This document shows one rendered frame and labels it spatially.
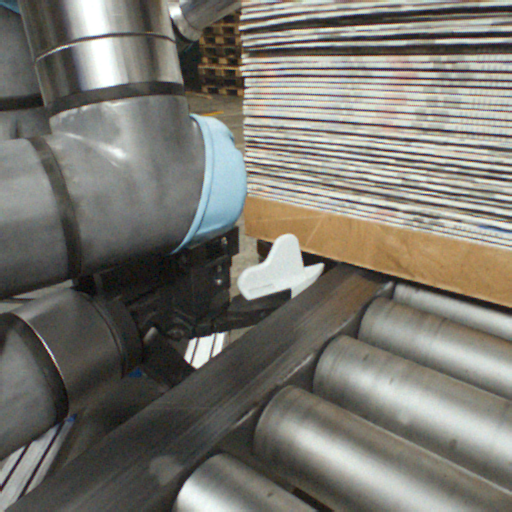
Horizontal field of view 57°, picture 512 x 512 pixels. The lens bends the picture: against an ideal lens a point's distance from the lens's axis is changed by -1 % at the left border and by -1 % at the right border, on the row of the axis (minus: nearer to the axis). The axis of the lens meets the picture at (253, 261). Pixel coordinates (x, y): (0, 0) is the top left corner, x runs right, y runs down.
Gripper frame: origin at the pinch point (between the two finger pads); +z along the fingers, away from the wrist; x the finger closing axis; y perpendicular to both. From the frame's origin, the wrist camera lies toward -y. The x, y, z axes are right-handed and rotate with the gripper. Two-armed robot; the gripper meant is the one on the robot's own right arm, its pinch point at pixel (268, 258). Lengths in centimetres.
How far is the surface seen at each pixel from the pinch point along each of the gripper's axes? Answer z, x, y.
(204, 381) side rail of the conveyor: -18.4, -8.8, 1.7
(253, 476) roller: -21.7, -15.0, 1.3
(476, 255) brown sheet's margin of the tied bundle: -0.3, -18.6, 6.0
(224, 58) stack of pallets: 549, 483, -24
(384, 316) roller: -4.7, -14.1, 1.3
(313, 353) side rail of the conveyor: -12.0, -12.4, 1.6
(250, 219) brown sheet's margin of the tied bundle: 0.0, 2.2, 3.6
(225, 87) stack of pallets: 546, 481, -66
